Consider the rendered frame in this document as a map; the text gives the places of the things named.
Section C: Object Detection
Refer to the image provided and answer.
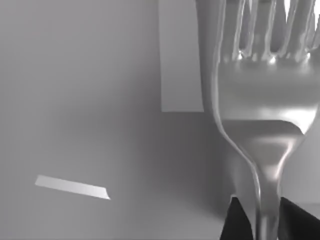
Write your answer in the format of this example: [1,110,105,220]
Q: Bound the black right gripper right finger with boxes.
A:
[276,196,320,240]

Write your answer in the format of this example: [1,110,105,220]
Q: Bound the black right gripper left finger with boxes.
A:
[219,196,254,240]

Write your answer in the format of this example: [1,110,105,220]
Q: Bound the silver metal fork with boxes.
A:
[211,0,320,240]

